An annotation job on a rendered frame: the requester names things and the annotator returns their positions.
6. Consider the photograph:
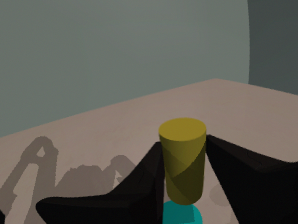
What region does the cyan circle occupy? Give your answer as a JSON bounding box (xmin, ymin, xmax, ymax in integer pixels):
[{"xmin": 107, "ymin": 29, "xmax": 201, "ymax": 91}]
[{"xmin": 164, "ymin": 200, "xmax": 202, "ymax": 224}]

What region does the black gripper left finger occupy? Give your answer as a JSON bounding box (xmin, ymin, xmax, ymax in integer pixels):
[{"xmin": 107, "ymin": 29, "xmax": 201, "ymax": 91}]
[{"xmin": 36, "ymin": 141, "xmax": 165, "ymax": 224}]

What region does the yellow cylinder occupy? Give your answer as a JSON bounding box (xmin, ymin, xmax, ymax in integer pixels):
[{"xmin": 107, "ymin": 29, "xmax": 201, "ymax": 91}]
[{"xmin": 158, "ymin": 119, "xmax": 206, "ymax": 205}]

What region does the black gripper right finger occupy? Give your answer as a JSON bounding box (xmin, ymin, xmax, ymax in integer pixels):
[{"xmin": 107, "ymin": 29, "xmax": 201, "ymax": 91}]
[{"xmin": 206, "ymin": 135, "xmax": 298, "ymax": 224}]

